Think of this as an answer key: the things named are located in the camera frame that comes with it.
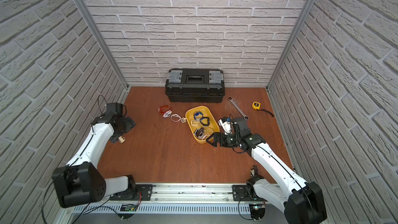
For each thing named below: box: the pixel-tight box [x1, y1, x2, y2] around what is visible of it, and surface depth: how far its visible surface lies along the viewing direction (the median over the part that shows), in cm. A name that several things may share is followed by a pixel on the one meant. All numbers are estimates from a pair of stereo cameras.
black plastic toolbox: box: [164, 68, 226, 103], surface depth 102 cm
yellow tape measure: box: [251, 101, 275, 118], surface depth 108 cm
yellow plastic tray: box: [185, 105, 220, 145], surface depth 99 cm
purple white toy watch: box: [162, 108, 173, 119], surface depth 103 cm
